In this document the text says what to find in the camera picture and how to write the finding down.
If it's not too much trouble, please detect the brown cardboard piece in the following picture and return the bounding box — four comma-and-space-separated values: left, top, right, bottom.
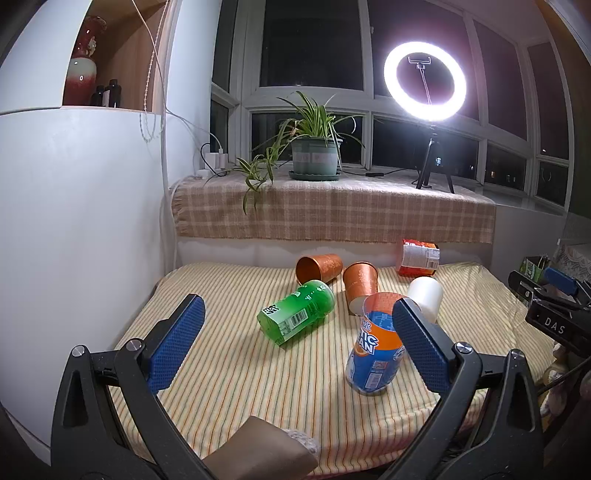
203, 415, 319, 480

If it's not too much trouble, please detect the potted spider plant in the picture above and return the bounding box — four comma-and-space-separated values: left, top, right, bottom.
205, 91, 365, 215

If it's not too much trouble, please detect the white paper cup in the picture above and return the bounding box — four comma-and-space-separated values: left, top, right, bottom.
407, 276, 444, 324

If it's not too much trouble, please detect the striped yellow cloth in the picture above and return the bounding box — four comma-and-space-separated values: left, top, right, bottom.
113, 262, 555, 476

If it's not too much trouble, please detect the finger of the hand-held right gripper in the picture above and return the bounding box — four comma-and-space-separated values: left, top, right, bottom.
543, 267, 591, 305

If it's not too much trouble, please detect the green plastic cup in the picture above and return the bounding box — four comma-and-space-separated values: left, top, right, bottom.
257, 280, 336, 348

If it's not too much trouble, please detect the plaid beige cloth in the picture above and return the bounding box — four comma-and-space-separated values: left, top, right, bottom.
172, 173, 497, 245

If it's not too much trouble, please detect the white window frame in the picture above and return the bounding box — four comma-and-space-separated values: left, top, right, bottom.
210, 0, 575, 214

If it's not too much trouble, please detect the black tripod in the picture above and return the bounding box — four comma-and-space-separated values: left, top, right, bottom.
414, 122, 455, 195

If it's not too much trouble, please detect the blue and orange cup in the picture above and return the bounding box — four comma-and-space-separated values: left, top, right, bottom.
345, 292, 423, 397

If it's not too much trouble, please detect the copper cup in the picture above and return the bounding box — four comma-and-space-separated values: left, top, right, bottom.
342, 261, 379, 317
295, 252, 345, 288

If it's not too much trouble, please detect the white lace cloth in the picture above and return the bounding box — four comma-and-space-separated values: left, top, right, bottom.
281, 428, 321, 455

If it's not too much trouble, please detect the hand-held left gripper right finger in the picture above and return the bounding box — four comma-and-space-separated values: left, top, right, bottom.
383, 298, 546, 480

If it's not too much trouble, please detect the white beaded cord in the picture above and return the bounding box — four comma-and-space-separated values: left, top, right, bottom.
130, 0, 168, 144

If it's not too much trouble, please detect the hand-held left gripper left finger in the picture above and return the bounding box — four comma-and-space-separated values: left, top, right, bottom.
51, 293, 218, 480

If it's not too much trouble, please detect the large dark bottle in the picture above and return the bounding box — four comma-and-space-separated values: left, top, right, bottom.
102, 79, 122, 108

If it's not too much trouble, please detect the white shelf cabinet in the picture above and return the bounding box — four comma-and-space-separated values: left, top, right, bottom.
0, 0, 223, 464

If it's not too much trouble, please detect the black ring light cable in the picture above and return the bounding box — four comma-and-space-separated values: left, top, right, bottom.
341, 167, 419, 179

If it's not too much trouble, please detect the red and white vase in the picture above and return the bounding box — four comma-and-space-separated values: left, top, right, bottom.
63, 16, 108, 106

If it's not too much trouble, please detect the green plant saucer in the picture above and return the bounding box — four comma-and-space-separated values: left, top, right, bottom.
289, 170, 343, 182

